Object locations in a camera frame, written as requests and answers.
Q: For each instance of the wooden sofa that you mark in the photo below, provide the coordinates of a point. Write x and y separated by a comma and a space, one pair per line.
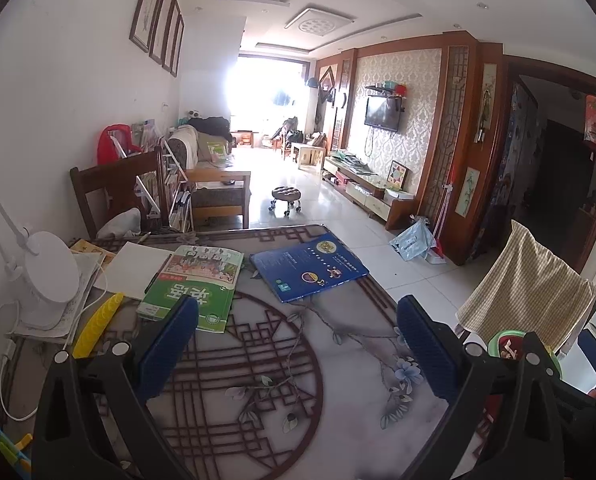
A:
203, 149

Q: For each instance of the magazine rack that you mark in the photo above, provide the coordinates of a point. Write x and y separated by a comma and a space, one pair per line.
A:
173, 185

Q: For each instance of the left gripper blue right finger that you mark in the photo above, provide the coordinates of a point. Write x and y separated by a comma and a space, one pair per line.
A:
434, 347

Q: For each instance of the blue book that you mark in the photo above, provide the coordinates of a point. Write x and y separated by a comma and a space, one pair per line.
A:
309, 268

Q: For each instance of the blue plastic bag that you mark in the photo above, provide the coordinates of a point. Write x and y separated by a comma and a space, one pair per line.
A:
418, 241

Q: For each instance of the stack of papers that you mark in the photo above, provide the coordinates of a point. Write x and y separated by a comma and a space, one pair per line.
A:
90, 260

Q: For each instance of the dark wooden chair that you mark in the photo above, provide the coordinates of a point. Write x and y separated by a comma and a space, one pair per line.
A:
118, 180

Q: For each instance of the white paper sheet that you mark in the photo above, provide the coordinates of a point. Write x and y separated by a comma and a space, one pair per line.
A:
132, 269

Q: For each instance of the checkered yellow cloth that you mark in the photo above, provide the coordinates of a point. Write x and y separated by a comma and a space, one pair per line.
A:
530, 289

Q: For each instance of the small round wheeled stool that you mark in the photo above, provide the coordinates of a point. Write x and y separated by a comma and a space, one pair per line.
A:
290, 196

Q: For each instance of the wooden TV cabinet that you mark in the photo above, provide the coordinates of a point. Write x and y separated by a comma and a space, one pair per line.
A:
382, 198

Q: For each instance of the red plastic chair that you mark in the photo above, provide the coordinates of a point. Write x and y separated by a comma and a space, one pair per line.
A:
115, 142

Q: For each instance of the wall television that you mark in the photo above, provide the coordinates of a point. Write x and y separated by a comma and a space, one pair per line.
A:
383, 112

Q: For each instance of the green textbook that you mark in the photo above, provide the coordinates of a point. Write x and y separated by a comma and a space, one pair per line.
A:
207, 274

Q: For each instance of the framed wall pictures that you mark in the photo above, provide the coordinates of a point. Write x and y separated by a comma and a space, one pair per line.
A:
158, 30

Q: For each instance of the white desk lamp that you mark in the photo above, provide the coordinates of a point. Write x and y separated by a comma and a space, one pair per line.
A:
44, 276

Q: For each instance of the yellow plastic ruler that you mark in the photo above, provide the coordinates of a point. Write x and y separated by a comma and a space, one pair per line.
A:
96, 326

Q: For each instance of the red green trash bin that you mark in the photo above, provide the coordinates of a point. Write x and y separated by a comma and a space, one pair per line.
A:
509, 345

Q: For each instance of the blue toy box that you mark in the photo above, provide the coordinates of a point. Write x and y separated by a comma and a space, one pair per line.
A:
3, 449

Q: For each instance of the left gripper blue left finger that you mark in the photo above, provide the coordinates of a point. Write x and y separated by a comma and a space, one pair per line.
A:
160, 345

